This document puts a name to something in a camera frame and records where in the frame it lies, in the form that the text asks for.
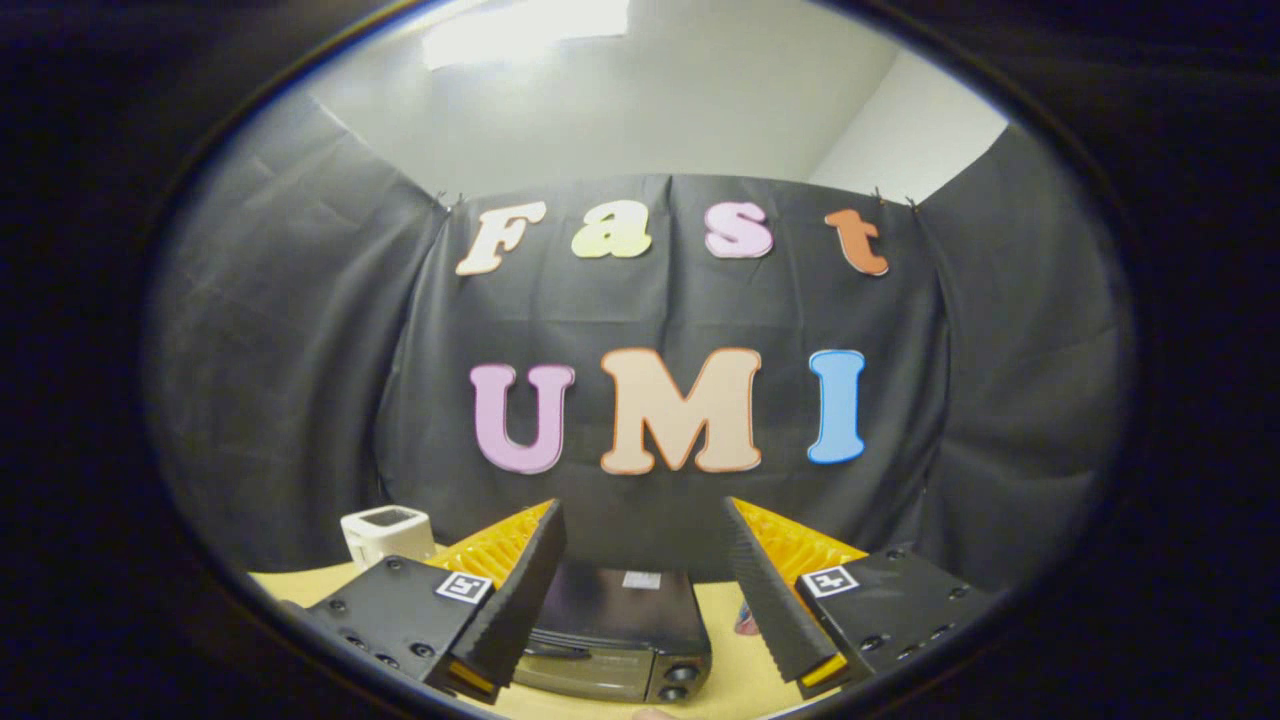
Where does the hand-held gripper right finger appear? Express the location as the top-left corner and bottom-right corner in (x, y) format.
(725, 495), (1001, 701)

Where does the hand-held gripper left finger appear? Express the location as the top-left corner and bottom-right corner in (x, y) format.
(285, 498), (568, 706)

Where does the black toaster oven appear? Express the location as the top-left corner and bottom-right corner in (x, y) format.
(512, 560), (713, 704)

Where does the white pop-up toaster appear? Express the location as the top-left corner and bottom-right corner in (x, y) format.
(340, 506), (438, 571)

